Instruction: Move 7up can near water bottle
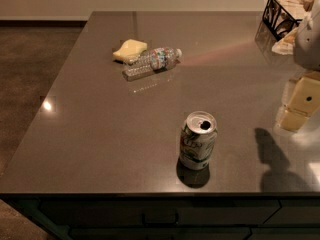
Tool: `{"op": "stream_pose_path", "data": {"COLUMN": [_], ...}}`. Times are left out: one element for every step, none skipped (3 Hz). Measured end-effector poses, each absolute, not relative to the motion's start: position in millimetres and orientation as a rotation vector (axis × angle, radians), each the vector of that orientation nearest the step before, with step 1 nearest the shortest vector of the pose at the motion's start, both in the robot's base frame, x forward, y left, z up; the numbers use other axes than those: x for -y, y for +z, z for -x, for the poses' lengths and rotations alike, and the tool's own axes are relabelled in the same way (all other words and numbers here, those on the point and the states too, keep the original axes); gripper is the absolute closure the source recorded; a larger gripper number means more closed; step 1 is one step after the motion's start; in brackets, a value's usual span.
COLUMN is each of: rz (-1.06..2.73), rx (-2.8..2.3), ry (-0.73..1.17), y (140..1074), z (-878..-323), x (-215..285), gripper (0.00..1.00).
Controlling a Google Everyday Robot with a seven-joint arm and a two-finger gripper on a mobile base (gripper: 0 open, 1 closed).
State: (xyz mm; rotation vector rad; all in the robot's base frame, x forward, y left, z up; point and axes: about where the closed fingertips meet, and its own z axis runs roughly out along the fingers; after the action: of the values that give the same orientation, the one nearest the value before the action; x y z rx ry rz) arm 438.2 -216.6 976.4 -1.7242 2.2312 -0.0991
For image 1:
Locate clear plastic water bottle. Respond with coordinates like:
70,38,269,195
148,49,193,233
122,47,182,81

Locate dark cabinet drawers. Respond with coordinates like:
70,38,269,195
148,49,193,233
1,195,320,240

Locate green white 7up can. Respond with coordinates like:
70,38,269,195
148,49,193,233
179,111,218,170

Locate yellow sponge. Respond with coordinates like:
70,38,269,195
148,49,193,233
113,39,148,64

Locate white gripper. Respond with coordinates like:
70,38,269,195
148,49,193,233
277,0,320,132

